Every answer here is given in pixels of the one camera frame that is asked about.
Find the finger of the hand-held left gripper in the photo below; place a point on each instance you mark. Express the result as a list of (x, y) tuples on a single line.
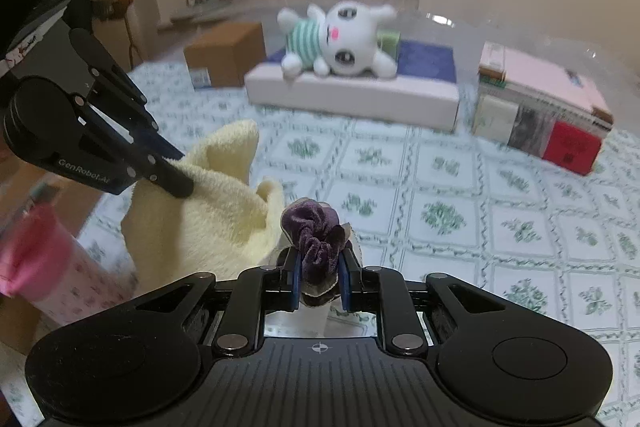
[(175, 184), (160, 146)]

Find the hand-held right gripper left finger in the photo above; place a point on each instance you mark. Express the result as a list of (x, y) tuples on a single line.
[(296, 287)]

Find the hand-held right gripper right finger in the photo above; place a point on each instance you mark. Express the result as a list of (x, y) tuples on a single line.
[(344, 287)]

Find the purple velvet hair scrunchie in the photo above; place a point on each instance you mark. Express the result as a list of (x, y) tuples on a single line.
[(315, 252)]

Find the pale yellow towel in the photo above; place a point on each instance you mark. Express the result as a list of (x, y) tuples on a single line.
[(210, 217)]

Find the cardboard box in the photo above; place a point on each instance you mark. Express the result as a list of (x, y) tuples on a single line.
[(225, 52)]

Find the green floral tablecloth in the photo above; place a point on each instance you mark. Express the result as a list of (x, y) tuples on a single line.
[(450, 217)]

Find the pink lidded cup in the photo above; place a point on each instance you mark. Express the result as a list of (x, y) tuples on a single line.
[(75, 277)]

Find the white flat box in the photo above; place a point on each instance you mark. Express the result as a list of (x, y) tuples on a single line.
[(350, 102)]

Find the white plush bunny toy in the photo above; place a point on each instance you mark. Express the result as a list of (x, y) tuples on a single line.
[(350, 42)]

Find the stack of books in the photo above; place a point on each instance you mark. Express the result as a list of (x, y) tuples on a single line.
[(540, 82)]

